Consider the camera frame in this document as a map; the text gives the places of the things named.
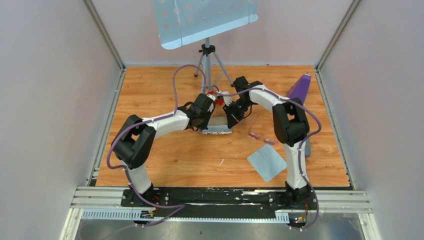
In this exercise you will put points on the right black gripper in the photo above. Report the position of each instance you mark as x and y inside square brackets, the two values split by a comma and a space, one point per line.
[233, 117]

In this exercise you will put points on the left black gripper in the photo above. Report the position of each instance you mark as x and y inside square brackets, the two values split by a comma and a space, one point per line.
[204, 125]

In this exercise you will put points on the striped printed glasses pouch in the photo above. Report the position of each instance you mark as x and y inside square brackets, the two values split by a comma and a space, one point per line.
[217, 132]

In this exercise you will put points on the blue cleaning cloth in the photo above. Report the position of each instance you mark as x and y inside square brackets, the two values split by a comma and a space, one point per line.
[217, 124]
[267, 162]

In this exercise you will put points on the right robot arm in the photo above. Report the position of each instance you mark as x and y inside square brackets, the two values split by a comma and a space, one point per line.
[291, 128]

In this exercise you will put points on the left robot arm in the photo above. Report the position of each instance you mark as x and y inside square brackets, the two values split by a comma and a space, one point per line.
[134, 141]

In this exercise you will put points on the red curved plastic piece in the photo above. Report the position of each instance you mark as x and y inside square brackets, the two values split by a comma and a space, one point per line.
[218, 99]

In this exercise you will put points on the grey tripod stand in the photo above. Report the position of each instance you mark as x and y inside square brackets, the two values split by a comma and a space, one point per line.
[206, 51]

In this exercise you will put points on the grey glasses case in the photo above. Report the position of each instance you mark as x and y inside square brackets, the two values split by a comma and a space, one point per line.
[307, 149]

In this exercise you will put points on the light blue perforated board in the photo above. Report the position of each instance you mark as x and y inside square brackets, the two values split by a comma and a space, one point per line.
[183, 22]

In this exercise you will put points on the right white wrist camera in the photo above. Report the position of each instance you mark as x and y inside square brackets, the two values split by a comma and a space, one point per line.
[228, 99]

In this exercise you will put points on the white slotted cable duct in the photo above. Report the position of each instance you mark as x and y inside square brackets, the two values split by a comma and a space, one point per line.
[141, 215]

